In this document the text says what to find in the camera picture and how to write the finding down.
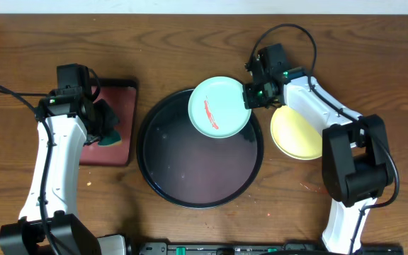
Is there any green scrubbing sponge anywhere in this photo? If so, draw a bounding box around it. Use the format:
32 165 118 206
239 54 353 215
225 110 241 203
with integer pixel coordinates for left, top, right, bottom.
97 130 122 147

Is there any pale green plate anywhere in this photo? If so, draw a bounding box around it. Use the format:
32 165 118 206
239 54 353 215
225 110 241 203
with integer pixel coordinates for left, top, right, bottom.
188 76 251 139

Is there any yellow plate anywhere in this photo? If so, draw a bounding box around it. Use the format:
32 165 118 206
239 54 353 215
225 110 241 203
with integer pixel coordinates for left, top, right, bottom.
270 106 322 160

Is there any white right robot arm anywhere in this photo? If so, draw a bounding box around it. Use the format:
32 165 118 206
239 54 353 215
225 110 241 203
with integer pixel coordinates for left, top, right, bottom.
243 44 400 254

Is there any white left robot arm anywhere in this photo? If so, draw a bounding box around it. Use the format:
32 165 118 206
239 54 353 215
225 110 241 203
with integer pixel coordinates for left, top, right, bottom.
0 64 130 254

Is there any red rectangular tray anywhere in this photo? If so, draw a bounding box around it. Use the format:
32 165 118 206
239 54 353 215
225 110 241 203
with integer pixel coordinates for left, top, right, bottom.
79 78 138 166

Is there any round black tray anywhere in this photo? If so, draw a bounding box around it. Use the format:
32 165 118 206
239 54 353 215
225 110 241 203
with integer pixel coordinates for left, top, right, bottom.
137 89 264 209

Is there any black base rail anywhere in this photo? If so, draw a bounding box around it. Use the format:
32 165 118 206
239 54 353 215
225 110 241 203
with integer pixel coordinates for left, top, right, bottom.
138 241 404 255

